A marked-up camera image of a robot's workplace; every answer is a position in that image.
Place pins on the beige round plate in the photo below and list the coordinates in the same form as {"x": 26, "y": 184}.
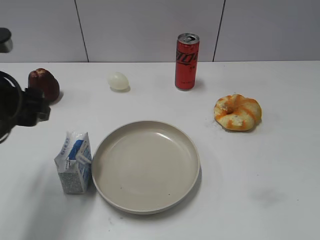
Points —
{"x": 145, "y": 167}

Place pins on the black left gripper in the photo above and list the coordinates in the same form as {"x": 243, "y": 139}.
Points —
{"x": 25, "y": 108}

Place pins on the small white blue milk carton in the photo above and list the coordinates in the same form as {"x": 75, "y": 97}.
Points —
{"x": 73, "y": 163}

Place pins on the orange glazed donut bread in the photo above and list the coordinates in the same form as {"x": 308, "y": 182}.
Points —
{"x": 237, "y": 113}

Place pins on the red soda can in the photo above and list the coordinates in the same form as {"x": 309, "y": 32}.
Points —
{"x": 187, "y": 49}

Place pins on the pale white egg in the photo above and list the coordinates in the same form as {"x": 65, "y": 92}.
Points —
{"x": 118, "y": 81}

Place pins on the dark red wax apple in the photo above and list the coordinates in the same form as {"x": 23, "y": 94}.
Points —
{"x": 43, "y": 80}

